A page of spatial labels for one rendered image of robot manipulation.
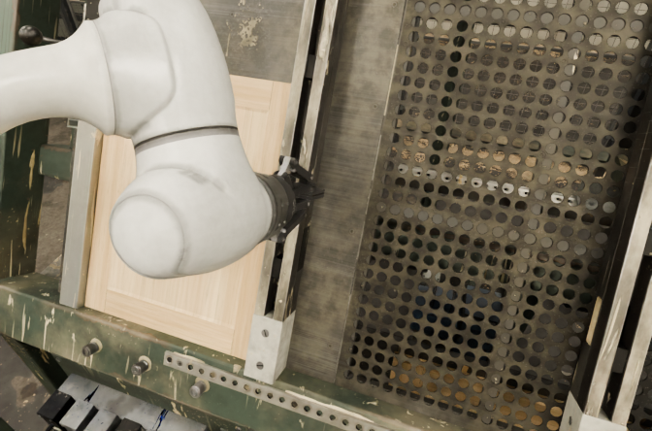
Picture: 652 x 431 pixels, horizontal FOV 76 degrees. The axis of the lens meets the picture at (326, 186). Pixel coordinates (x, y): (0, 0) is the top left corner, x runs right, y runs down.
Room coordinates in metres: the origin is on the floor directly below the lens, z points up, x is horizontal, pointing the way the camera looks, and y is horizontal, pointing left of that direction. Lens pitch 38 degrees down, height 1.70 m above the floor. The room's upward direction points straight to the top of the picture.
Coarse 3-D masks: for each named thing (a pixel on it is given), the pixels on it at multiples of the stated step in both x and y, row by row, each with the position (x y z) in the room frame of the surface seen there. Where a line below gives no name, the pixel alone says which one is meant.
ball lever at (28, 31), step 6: (24, 30) 0.79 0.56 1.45; (30, 30) 0.80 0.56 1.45; (36, 30) 0.81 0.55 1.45; (24, 36) 0.79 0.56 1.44; (30, 36) 0.79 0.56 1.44; (36, 36) 0.80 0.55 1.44; (42, 36) 0.81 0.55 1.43; (24, 42) 0.79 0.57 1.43; (30, 42) 0.79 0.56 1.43; (36, 42) 0.80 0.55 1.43; (48, 42) 0.82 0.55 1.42; (54, 42) 0.82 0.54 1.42
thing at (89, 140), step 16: (80, 128) 0.79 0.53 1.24; (96, 128) 0.78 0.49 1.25; (80, 144) 0.77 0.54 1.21; (96, 144) 0.77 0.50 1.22; (80, 160) 0.75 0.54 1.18; (96, 160) 0.75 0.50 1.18; (80, 176) 0.73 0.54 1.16; (96, 176) 0.74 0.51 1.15; (80, 192) 0.71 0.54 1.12; (96, 192) 0.72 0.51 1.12; (80, 208) 0.70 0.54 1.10; (80, 224) 0.68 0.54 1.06; (80, 240) 0.66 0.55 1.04; (64, 256) 0.64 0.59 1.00; (80, 256) 0.64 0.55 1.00; (64, 272) 0.62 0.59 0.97; (80, 272) 0.62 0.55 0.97; (64, 288) 0.60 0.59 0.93; (80, 288) 0.60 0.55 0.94; (64, 304) 0.58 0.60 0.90; (80, 304) 0.58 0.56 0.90
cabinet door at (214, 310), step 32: (256, 96) 0.75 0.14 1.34; (288, 96) 0.73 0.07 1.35; (256, 128) 0.72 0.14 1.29; (128, 160) 0.75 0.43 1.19; (256, 160) 0.68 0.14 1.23; (96, 224) 0.69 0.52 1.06; (96, 256) 0.65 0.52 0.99; (256, 256) 0.57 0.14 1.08; (96, 288) 0.60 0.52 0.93; (128, 288) 0.59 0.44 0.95; (160, 288) 0.58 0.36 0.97; (192, 288) 0.56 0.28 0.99; (224, 288) 0.55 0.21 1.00; (256, 288) 0.53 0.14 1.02; (160, 320) 0.54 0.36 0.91; (192, 320) 0.52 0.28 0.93; (224, 320) 0.51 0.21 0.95; (224, 352) 0.47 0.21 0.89
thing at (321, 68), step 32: (320, 0) 0.78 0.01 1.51; (320, 32) 0.76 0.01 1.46; (320, 64) 0.70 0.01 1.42; (320, 96) 0.67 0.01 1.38; (288, 128) 0.65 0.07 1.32; (320, 128) 0.66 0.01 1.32; (320, 160) 0.66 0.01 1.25; (288, 256) 0.52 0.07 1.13; (288, 288) 0.49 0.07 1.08; (256, 320) 0.46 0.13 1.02; (288, 320) 0.47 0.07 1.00; (256, 352) 0.43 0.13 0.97
